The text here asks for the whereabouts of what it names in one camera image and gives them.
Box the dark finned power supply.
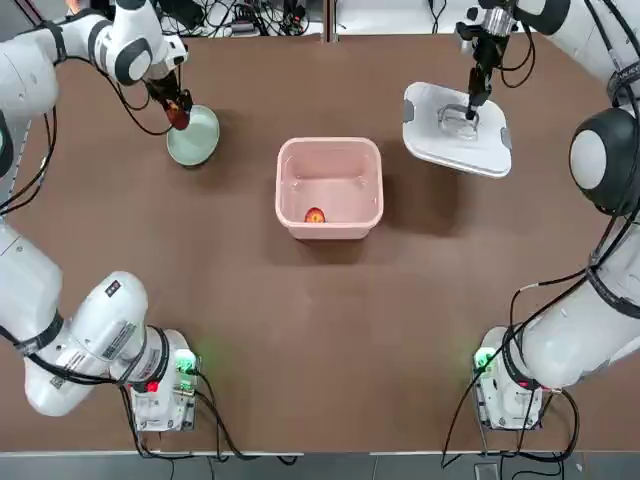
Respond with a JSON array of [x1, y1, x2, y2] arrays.
[[168, 0, 207, 30]]

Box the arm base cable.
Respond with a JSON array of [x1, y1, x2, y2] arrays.
[[439, 294, 584, 469], [117, 367, 306, 464]]

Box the pale green round plate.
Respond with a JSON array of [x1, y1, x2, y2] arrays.
[[165, 104, 222, 169]]

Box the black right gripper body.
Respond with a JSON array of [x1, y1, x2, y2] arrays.
[[472, 33, 510, 72]]

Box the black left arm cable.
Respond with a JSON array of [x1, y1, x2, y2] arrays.
[[102, 64, 174, 137]]

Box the white lid grey clasps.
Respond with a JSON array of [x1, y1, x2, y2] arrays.
[[401, 81, 514, 180]]

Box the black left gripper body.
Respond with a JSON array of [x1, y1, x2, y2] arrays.
[[143, 69, 184, 104]]

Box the left arm base cable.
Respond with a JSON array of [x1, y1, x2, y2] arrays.
[[117, 367, 306, 464]]

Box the pale pink storage box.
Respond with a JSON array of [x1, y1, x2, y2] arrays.
[[274, 136, 386, 242]]

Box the aluminium frame post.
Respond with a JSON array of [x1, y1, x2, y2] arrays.
[[321, 0, 340, 45]]

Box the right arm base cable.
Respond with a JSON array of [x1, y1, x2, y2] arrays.
[[439, 294, 584, 469]]

